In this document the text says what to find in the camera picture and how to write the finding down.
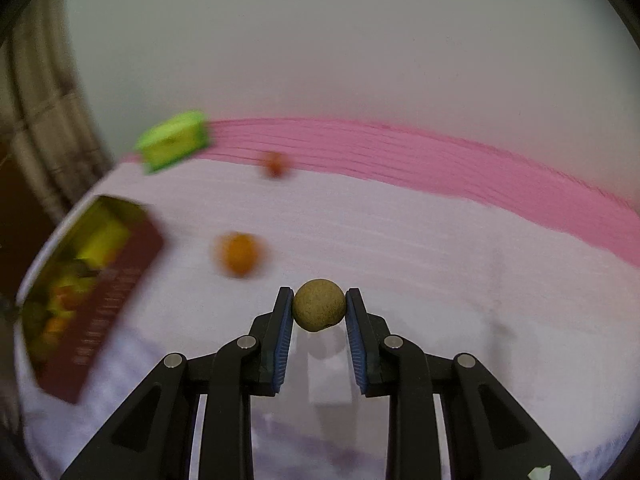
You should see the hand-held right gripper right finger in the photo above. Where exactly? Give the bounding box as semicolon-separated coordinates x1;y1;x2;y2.
345;287;583;480

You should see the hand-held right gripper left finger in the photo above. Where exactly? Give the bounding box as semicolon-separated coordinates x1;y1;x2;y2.
60;286;295;480

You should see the round brown fruit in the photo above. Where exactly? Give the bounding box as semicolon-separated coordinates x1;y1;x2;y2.
292;278;347;333

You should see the red and gold tin box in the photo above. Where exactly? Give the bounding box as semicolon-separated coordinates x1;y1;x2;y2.
15;195;165;406

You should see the small red cherry tomato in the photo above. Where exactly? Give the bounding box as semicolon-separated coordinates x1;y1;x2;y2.
261;151;290;180

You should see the green tissue pack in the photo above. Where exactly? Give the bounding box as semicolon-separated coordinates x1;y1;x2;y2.
135;111;210;176

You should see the rattan furniture frame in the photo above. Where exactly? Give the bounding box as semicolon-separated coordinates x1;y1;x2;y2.
0;10;113;221

